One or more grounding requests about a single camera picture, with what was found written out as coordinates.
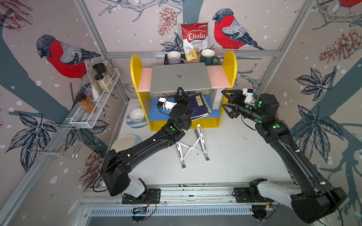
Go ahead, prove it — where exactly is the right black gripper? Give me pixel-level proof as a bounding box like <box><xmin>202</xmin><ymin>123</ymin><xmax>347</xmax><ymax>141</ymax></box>
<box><xmin>221</xmin><ymin>90</ymin><xmax>264</xmax><ymax>125</ymax></box>

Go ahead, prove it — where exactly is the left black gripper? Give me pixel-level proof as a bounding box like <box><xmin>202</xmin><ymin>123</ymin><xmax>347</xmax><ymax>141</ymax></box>
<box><xmin>172</xmin><ymin>87</ymin><xmax>190</xmax><ymax>129</ymax></box>

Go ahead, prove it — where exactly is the silver laptop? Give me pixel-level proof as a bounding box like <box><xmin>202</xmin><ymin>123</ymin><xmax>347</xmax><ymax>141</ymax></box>
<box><xmin>150</xmin><ymin>63</ymin><xmax>212</xmax><ymax>93</ymax></box>

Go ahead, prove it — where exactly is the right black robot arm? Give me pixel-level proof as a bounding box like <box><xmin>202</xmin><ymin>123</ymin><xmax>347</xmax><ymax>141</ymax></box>
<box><xmin>222</xmin><ymin>90</ymin><xmax>347</xmax><ymax>224</ymax></box>

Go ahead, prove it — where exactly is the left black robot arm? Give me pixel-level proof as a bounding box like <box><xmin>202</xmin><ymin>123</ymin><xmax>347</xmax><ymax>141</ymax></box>
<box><xmin>100</xmin><ymin>87</ymin><xmax>192</xmax><ymax>198</ymax></box>

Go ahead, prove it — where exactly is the silver folding laptop stand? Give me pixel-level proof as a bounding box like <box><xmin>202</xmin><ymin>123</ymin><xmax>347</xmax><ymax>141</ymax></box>
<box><xmin>176</xmin><ymin>124</ymin><xmax>210</xmax><ymax>169</ymax></box>

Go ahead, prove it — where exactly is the tall black lid spice jar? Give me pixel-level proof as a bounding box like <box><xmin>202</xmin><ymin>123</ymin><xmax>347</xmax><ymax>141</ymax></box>
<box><xmin>93</xmin><ymin>63</ymin><xmax>114</xmax><ymax>85</ymax></box>

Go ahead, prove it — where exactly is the stack of dark blue books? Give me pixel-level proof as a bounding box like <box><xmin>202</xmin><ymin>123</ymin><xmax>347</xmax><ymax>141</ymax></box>
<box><xmin>189</xmin><ymin>93</ymin><xmax>212</xmax><ymax>121</ymax></box>

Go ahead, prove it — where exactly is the yellow pink blue shelf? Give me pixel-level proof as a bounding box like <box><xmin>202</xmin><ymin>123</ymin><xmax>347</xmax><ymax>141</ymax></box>
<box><xmin>130</xmin><ymin>51</ymin><xmax>238</xmax><ymax>131</ymax></box>

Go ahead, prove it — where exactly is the lilac mug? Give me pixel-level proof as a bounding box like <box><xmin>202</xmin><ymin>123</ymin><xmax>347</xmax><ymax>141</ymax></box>
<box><xmin>167</xmin><ymin>51</ymin><xmax>186</xmax><ymax>65</ymax></box>

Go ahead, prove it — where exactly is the dark green mug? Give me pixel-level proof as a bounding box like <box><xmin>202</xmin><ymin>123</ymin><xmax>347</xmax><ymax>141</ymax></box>
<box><xmin>200</xmin><ymin>49</ymin><xmax>221</xmax><ymax>66</ymax></box>

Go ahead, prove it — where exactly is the white blue striped bowl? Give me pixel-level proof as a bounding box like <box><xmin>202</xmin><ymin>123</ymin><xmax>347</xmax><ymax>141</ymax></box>
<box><xmin>126</xmin><ymin>108</ymin><xmax>148</xmax><ymax>129</ymax></box>

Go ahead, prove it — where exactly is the pink cup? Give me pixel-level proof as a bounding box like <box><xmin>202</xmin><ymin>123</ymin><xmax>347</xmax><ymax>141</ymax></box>
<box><xmin>213</xmin><ymin>48</ymin><xmax>227</xmax><ymax>65</ymax></box>

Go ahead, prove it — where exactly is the red Chuba chips bag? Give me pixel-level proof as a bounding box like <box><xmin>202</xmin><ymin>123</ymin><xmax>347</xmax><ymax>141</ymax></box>
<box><xmin>181</xmin><ymin>23</ymin><xmax>208</xmax><ymax>63</ymax></box>

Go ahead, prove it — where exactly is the cream and blue plate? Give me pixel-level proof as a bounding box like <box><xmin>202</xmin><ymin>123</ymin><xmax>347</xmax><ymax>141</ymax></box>
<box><xmin>110</xmin><ymin>134</ymin><xmax>142</xmax><ymax>153</ymax></box>

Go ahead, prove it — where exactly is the rear glass spice jar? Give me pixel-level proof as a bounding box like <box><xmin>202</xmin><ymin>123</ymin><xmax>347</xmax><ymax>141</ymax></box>
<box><xmin>102</xmin><ymin>60</ymin><xmax>114</xmax><ymax>77</ymax></box>

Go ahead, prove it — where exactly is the orange spice jar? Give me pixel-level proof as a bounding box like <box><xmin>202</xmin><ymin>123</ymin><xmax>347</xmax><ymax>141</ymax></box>
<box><xmin>75</xmin><ymin>93</ymin><xmax>96</xmax><ymax>114</ymax></box>

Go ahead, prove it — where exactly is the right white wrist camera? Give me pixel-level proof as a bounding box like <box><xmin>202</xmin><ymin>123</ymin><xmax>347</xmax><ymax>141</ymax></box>
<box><xmin>243</xmin><ymin>89</ymin><xmax>257</xmax><ymax>105</ymax></box>

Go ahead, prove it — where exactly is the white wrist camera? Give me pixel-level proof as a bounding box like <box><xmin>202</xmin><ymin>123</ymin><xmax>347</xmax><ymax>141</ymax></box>
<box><xmin>156</xmin><ymin>98</ymin><xmax>177</xmax><ymax>112</ymax></box>
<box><xmin>243</xmin><ymin>89</ymin><xmax>257</xmax><ymax>105</ymax></box>

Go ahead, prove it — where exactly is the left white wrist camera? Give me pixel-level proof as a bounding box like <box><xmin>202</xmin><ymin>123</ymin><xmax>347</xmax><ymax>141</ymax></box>
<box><xmin>156</xmin><ymin>98</ymin><xmax>177</xmax><ymax>112</ymax></box>

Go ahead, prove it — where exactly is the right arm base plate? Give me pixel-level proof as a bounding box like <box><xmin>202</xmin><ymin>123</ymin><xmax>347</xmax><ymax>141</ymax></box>
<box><xmin>232</xmin><ymin>187</ymin><xmax>274</xmax><ymax>203</ymax></box>

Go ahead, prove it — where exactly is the white wire wall rack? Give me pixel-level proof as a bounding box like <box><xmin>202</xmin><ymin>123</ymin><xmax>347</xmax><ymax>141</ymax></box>
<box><xmin>69</xmin><ymin>69</ymin><xmax>120</xmax><ymax>129</ymax></box>

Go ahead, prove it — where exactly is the aluminium mounting rail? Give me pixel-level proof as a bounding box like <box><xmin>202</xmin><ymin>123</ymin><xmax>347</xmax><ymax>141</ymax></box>
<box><xmin>79</xmin><ymin>183</ymin><xmax>300</xmax><ymax>207</ymax></box>

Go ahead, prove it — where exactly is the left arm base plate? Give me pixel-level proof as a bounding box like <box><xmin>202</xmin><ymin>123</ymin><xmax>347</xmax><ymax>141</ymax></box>
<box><xmin>122</xmin><ymin>188</ymin><xmax>161</xmax><ymax>204</ymax></box>

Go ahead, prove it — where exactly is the chrome wire hanger rack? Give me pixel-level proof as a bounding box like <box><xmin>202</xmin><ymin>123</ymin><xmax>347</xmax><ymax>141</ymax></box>
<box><xmin>28</xmin><ymin>124</ymin><xmax>84</xmax><ymax>160</ymax></box>

